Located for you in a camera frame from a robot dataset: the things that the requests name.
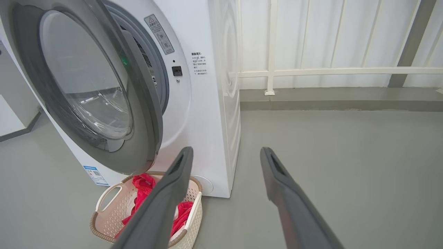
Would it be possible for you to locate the white metal railing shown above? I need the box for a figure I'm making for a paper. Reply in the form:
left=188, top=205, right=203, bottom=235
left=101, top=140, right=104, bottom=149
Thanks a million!
left=228, top=0, right=443, bottom=96

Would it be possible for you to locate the red garment with white stripe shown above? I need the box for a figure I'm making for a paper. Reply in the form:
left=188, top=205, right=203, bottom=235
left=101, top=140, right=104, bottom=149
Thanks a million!
left=114, top=202, right=195, bottom=240

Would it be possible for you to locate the grey warning sticker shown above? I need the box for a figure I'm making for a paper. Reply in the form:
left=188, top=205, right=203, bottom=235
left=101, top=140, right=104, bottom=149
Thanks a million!
left=144, top=14, right=175, bottom=55

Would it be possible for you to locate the white front-load washing machine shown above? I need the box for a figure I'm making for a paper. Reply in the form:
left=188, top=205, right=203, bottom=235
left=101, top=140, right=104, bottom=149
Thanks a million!
left=0, top=0, right=242, bottom=199

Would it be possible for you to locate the blue white energy label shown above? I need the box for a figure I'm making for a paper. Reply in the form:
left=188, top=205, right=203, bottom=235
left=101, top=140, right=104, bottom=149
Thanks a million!
left=83, top=165, right=110, bottom=187

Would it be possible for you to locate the beige perforated laundry basket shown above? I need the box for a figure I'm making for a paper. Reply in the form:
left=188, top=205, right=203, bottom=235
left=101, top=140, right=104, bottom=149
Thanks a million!
left=90, top=171, right=204, bottom=249

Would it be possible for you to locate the black text notice label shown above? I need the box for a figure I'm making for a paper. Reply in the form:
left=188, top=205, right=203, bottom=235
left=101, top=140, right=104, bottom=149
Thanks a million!
left=191, top=52, right=208, bottom=76

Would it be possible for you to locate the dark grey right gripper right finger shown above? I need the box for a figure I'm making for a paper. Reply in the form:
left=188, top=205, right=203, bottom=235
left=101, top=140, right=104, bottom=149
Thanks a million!
left=260, top=147, right=345, bottom=249

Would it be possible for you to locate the dark grey slanted post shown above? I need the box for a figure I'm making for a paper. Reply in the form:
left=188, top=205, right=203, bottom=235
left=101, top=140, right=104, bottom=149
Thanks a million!
left=388, top=0, right=439, bottom=88

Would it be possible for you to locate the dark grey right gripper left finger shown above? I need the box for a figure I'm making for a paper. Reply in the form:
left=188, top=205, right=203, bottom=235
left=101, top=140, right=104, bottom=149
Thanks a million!
left=111, top=147, right=194, bottom=249

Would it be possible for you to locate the grey round washing machine door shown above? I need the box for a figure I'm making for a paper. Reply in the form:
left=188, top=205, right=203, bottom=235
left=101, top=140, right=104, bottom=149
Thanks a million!
left=0, top=0, right=164, bottom=176

